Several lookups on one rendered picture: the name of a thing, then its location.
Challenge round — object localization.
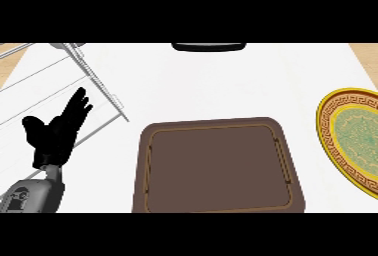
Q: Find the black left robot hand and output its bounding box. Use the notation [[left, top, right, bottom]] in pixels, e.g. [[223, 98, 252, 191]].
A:
[[20, 86, 94, 171]]

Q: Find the brown rectangular tray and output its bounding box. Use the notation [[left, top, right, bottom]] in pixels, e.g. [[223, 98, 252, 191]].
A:
[[130, 116, 307, 214]]

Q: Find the yellow patterned plate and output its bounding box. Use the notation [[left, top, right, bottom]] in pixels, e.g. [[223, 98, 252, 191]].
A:
[[314, 87, 378, 201]]

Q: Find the black rounded appliance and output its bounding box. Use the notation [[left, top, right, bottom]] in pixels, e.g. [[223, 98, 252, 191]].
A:
[[169, 42, 248, 53]]

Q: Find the white wire rack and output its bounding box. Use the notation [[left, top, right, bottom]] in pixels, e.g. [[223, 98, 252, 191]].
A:
[[0, 42, 131, 181]]

